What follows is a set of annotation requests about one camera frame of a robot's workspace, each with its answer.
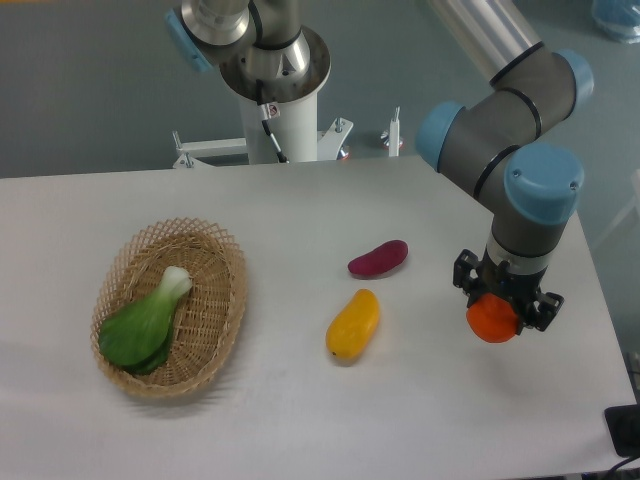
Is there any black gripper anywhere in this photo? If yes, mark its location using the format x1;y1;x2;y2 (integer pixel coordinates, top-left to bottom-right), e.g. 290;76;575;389
453;249;564;335

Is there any orange fruit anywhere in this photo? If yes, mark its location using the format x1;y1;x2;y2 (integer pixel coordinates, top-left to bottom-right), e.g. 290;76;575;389
466;293;518;343

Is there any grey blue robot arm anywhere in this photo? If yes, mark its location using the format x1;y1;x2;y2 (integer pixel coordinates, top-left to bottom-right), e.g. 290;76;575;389
165;1;594;332

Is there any woven wicker basket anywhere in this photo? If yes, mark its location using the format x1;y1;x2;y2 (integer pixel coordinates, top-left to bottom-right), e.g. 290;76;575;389
90;218;247;398

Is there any purple sweet potato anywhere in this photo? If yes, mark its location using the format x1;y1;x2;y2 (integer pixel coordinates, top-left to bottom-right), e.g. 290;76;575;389
347;240;409;278

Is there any yellow mango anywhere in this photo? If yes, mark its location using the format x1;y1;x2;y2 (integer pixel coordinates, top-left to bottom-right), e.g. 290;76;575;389
325;289;381;363

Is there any black device at edge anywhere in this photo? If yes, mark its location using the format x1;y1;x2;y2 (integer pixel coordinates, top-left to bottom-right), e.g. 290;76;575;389
604;404;639;457

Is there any blue plastic bag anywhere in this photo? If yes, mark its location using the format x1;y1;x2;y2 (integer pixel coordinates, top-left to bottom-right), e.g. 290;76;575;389
591;0;639;44

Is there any green bok choy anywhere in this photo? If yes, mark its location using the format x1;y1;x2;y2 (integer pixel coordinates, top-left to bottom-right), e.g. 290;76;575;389
98;266;192;375

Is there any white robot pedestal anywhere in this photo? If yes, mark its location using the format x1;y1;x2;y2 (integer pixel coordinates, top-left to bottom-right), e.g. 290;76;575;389
172;27;354;168

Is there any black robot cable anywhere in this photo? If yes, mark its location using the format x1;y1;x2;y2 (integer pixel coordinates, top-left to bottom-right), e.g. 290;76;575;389
255;78;290;164

